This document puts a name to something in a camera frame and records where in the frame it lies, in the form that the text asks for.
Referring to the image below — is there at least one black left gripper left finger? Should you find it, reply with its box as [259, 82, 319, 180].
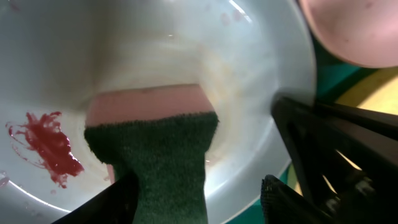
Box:
[52, 172, 139, 224]

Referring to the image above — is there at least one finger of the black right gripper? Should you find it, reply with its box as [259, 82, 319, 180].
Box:
[271, 96, 397, 224]

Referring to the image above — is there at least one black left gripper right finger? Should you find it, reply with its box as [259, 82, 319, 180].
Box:
[261, 175, 332, 224]

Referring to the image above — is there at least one pink green sponge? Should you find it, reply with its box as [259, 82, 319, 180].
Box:
[84, 84, 218, 223]

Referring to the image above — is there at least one white pink plate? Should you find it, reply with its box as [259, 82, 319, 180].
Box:
[299, 0, 397, 68]

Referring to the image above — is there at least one light blue plate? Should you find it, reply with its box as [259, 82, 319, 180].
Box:
[1, 0, 316, 223]

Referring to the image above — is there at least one yellow green plate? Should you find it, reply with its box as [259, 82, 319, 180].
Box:
[285, 67, 398, 197]

